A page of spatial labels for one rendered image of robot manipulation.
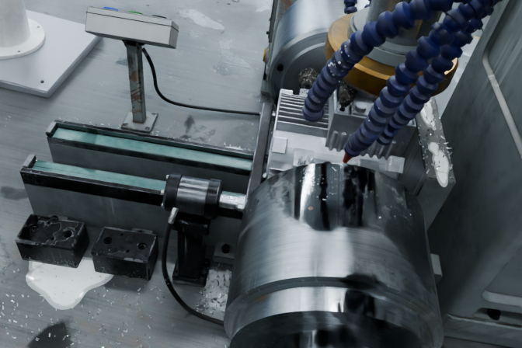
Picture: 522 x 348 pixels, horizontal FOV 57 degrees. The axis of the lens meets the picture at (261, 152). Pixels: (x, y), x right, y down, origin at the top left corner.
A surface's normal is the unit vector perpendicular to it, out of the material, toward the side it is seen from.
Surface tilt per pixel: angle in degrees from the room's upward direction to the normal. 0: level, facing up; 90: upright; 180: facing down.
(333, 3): 13
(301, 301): 28
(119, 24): 52
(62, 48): 2
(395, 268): 21
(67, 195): 90
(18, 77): 2
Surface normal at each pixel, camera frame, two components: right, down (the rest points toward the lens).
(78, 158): -0.11, 0.68
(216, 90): 0.11, -0.71
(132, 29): -0.02, 0.11
